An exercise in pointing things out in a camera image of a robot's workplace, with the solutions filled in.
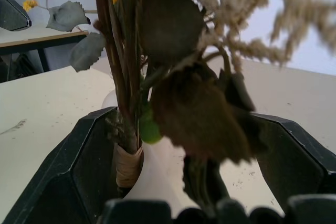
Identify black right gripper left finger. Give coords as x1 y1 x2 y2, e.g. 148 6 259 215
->
0 106 119 224

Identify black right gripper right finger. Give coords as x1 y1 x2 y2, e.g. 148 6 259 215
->
250 112 336 210

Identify flower bouquet with beige plumes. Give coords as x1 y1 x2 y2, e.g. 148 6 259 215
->
138 0 336 211

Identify flower bouquet with taped stems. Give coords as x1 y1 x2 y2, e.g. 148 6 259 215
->
22 0 165 200

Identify white vase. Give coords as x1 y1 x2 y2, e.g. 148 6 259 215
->
122 136 202 211
101 87 119 110

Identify background table with wooden edge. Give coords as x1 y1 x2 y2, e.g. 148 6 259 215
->
0 26 90 83

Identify black textured object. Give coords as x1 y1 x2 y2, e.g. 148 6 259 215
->
0 0 33 32

